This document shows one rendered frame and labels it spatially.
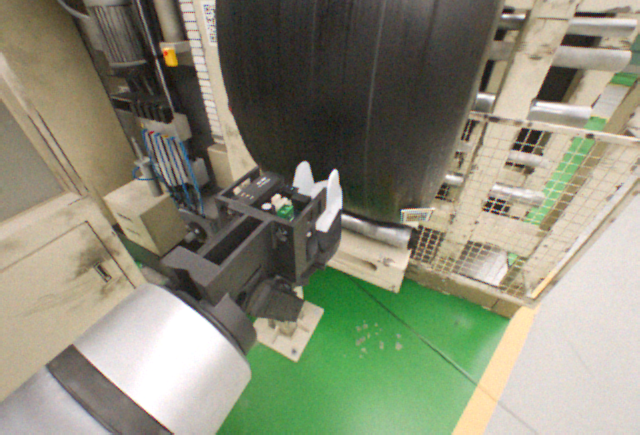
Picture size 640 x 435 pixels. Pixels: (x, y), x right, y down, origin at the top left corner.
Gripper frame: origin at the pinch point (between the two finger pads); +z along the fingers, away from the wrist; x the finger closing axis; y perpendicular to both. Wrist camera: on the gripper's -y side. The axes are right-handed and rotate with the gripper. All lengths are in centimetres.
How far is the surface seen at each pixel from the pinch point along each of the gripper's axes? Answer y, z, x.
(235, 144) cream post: -10.2, 19.5, 34.5
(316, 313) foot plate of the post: -105, 37, 20
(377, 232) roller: -15.6, 12.0, -4.8
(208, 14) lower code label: 16.7, 19.1, 34.9
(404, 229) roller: -14.1, 13.6, -9.1
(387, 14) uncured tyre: 18.4, -0.3, -4.2
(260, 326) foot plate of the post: -106, 19, 41
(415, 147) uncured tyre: 7.9, 0.4, -8.5
